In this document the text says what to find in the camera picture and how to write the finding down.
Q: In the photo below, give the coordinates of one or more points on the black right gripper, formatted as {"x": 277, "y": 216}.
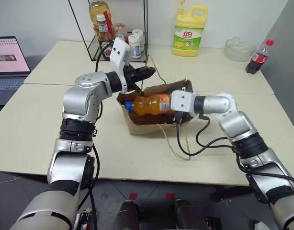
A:
{"x": 186, "y": 115}

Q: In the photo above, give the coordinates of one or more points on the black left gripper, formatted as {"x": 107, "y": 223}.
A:
{"x": 130, "y": 76}

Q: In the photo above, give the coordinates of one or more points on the orange soda plastic bottle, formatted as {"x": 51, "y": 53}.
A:
{"x": 149, "y": 104}

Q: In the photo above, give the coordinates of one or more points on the brown paper bag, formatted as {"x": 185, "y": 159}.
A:
{"x": 147, "y": 127}

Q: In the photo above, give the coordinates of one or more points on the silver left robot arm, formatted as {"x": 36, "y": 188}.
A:
{"x": 82, "y": 100}

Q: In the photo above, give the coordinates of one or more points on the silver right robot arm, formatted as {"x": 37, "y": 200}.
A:
{"x": 235, "y": 119}

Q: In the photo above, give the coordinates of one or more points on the white seasoning shaker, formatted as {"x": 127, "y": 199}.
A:
{"x": 134, "y": 48}
{"x": 139, "y": 38}

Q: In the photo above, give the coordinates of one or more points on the red sauce jar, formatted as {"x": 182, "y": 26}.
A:
{"x": 120, "y": 32}

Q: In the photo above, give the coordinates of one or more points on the ketchup bottle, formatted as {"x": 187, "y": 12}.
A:
{"x": 104, "y": 40}

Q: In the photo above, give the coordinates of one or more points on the yellow detergent jug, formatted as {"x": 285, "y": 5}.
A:
{"x": 188, "y": 36}

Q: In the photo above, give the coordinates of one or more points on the red tape square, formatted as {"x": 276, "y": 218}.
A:
{"x": 170, "y": 196}
{"x": 133, "y": 196}

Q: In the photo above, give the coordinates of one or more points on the clear glass bowl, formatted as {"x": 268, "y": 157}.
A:
{"x": 240, "y": 51}

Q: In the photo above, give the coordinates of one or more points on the cooking oil bottle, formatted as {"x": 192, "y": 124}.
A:
{"x": 99, "y": 8}

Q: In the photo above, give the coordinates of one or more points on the cola bottle red cap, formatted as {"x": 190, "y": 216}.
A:
{"x": 257, "y": 60}

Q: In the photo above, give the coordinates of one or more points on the dark rounded shape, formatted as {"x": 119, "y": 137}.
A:
{"x": 125, "y": 215}
{"x": 188, "y": 214}

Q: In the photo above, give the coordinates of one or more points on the open laptop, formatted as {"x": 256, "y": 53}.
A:
{"x": 8, "y": 57}

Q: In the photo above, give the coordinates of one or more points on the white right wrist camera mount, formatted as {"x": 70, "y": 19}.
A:
{"x": 181, "y": 100}

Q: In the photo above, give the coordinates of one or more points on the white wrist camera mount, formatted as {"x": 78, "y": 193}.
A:
{"x": 181, "y": 100}
{"x": 119, "y": 51}

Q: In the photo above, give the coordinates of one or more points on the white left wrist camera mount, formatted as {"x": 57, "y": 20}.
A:
{"x": 119, "y": 51}

